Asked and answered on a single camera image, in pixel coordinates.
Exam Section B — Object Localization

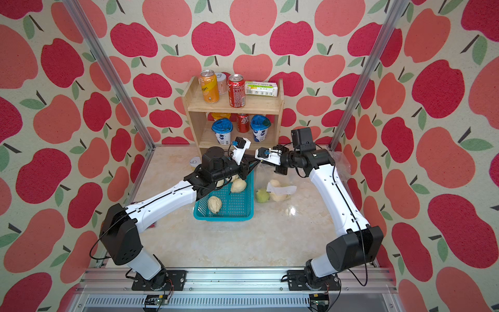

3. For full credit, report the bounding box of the blue-lid yogurt cup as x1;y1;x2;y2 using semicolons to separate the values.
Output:
250;114;272;142
211;118;233;146

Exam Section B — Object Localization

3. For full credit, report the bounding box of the yellow cup lower shelf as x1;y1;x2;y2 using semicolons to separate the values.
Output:
211;113;231;121

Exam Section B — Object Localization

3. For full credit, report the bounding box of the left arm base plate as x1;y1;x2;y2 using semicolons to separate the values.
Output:
131;269;187;292

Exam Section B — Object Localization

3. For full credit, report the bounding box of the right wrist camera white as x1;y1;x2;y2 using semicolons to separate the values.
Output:
255;148;283;166

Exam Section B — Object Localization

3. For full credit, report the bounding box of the wooden two-tier shelf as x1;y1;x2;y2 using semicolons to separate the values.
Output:
181;75;285;159

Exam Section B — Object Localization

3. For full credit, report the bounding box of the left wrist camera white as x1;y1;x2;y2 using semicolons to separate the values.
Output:
231;136;251;165

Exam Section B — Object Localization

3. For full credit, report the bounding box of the red cola can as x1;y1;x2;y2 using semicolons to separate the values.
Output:
227;74;246;108

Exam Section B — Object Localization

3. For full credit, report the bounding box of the orange soda can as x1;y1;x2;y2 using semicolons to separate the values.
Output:
199;70;220;103

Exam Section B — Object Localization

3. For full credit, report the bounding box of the white green box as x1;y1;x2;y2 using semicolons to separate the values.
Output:
245;81;278;97

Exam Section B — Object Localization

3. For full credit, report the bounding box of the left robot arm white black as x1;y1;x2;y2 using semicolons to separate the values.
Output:
97;147;260;290

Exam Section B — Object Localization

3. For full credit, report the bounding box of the small red can lower shelf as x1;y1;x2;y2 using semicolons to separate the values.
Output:
237;114;250;133

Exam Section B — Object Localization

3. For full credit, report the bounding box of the clear zip-top bag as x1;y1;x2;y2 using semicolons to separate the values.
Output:
253;162;298;204
332;152;352;182

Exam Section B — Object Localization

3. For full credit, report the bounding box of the right blue-lid yogurt cup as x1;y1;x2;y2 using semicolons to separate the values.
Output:
250;114;272;142

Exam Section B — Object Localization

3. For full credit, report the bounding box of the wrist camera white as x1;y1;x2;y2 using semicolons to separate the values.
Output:
231;136;251;165
255;148;283;166

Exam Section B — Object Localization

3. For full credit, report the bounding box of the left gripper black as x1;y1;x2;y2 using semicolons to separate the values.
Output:
212;153;262;182

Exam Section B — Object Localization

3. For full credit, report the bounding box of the teal plastic basket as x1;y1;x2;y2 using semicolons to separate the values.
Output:
193;172;255;222

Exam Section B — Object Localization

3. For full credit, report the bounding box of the left blue-lid yogurt cup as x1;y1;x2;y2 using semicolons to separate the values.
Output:
211;118;233;146

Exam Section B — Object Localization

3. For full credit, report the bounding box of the pink can behind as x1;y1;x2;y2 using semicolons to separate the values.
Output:
215;72;228;96

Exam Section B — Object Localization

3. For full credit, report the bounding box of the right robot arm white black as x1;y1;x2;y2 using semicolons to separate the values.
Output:
255;128;384;289

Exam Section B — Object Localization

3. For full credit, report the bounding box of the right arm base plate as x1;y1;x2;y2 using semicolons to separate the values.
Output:
281;268;341;292

